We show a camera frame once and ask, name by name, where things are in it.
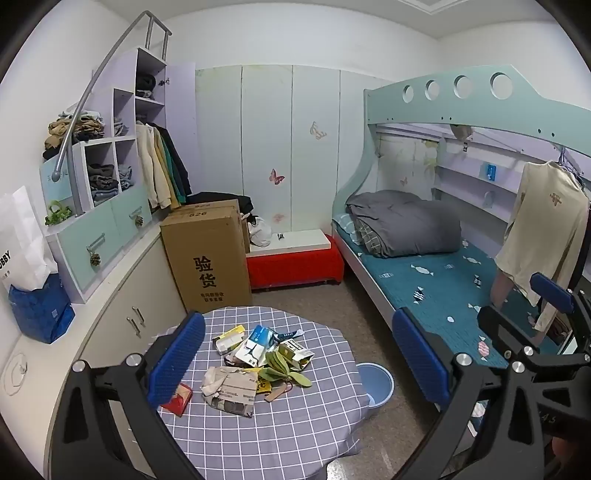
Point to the blue grey folded clothes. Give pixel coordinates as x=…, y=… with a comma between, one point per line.
x=125, y=177

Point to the purple checked tablecloth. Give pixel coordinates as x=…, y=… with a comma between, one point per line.
x=300, y=420

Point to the pink flower wall sticker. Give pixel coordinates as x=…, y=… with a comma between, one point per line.
x=278, y=217

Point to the dark folded clothes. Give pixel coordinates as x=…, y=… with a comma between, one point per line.
x=102, y=182

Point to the blue white packet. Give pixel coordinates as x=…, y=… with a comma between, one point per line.
x=261, y=335

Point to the green toy plant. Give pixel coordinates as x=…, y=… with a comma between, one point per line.
x=57, y=213

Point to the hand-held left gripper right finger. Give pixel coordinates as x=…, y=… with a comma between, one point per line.
x=420, y=357

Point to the lilac bed shelf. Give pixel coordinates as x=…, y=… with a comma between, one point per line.
x=466, y=177

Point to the white plastic bag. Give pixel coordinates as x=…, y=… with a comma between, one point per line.
x=261, y=233

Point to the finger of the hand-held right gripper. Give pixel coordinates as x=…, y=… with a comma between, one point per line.
x=501, y=325
x=551, y=293

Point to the white bookend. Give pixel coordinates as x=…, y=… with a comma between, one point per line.
x=489, y=200

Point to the white black packet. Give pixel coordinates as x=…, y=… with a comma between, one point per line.
x=249, y=354

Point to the grey duvet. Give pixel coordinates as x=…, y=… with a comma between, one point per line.
x=406, y=226

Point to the pale butterfly wall sticker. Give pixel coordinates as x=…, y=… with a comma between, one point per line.
x=318, y=130

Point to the white hexagonal plate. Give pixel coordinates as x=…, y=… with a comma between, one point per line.
x=14, y=374

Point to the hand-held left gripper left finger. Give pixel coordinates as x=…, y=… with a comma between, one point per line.
x=178, y=357

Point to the metal handrail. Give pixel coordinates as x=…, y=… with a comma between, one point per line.
x=85, y=99

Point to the teal bunk bed frame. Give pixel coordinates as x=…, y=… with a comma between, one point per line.
x=415, y=113

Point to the white paper bag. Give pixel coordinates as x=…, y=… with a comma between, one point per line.
x=23, y=240

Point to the cream hanging sweater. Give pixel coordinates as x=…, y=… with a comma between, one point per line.
x=545, y=221

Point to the beige low cabinet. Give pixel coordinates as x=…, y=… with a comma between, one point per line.
x=152, y=281

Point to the yellow hanging shirt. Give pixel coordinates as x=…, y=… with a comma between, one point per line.
x=165, y=180

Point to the green hanging shirt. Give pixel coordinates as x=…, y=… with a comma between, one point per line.
x=175, y=180

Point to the dark brown wrapper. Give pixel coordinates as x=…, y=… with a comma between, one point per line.
x=233, y=360

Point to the cream hanging jacket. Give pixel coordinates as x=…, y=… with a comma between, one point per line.
x=147, y=166

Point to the blue clothes hanger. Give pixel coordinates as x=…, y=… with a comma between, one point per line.
x=567, y=161

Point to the red covered bench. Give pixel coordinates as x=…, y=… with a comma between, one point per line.
x=295, y=270

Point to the black white carton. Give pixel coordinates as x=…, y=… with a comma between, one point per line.
x=295, y=353

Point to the yellow wrapper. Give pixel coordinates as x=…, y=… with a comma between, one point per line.
x=263, y=386

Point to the small blue box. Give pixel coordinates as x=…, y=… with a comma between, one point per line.
x=490, y=171

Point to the dark blue wrapper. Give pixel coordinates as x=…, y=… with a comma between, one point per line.
x=288, y=334

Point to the blue checked pillow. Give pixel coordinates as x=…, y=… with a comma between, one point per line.
x=344, y=226

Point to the printed tall cardboard box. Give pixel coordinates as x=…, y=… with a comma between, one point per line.
x=203, y=272

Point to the person's right hand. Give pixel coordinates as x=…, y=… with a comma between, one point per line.
x=570, y=459

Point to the tan stick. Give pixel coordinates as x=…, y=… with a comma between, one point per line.
x=278, y=394

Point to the black folded garment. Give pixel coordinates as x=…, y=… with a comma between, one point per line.
x=221, y=197

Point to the red box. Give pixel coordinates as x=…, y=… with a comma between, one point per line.
x=178, y=400

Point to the white board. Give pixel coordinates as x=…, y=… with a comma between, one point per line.
x=295, y=240

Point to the blue plastic bin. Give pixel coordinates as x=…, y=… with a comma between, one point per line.
x=375, y=385

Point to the beige hanging cloth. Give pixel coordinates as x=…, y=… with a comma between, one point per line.
x=461, y=131

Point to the plain cardboard box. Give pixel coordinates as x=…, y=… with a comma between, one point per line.
x=231, y=205

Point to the teal drawer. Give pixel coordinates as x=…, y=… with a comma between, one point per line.
x=78, y=249
x=127, y=207

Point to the pile of brown clothes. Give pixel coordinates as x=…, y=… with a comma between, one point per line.
x=69, y=131

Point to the black folded clothes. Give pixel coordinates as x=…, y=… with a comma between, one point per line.
x=146, y=85

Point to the teal printed bed sheet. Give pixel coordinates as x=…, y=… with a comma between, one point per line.
x=438, y=286

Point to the lilac stair shelf unit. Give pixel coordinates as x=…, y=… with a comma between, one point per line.
x=178, y=101

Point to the pink butterfly wall sticker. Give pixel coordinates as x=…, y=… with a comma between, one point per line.
x=276, y=177

